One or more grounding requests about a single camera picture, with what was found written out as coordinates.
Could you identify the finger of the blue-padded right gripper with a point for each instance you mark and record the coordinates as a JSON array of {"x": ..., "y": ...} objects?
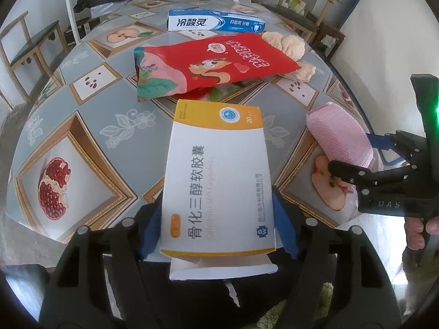
[{"x": 383, "y": 143}]

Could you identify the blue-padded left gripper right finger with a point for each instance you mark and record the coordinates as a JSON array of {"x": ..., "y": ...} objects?
[{"x": 363, "y": 296}]

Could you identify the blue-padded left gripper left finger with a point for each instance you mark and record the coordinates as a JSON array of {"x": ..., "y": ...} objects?
[{"x": 76, "y": 296}]

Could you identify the pink cloth roll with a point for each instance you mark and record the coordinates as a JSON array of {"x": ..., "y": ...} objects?
[{"x": 339, "y": 135}]

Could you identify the beige tissue paper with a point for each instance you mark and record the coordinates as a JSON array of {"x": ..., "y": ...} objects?
[{"x": 294, "y": 47}]

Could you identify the white orange medicine box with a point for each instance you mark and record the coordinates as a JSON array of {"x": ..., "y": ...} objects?
[{"x": 217, "y": 217}]

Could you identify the blue white toothpaste box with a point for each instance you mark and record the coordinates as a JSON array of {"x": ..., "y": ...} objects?
[{"x": 216, "y": 20}]

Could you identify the red snack bag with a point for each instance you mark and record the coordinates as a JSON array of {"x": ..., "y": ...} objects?
[{"x": 164, "y": 71}]

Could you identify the person's right hand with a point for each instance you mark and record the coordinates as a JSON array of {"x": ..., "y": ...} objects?
[{"x": 414, "y": 228}]

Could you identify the green fuzzy sleeve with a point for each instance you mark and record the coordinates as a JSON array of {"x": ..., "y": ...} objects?
[{"x": 420, "y": 280}]

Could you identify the black seat cushion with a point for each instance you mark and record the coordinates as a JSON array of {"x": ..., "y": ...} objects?
[{"x": 204, "y": 304}]

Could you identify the white mattress with blue edge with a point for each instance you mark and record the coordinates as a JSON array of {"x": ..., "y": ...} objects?
[{"x": 386, "y": 42}]

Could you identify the dark wooden stool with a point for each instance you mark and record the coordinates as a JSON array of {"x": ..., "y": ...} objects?
[{"x": 327, "y": 40}]

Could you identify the fruit pattern tablecloth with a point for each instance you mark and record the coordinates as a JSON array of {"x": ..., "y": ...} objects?
[{"x": 92, "y": 153}]

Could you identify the right wooden chair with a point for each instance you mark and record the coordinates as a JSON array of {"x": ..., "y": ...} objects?
[{"x": 294, "y": 14}]

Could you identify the wooden chair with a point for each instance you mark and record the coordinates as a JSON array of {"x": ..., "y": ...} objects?
[
  {"x": 294, "y": 14},
  {"x": 31, "y": 48}
]

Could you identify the left wooden chair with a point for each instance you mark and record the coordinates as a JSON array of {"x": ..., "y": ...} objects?
[{"x": 31, "y": 48}]

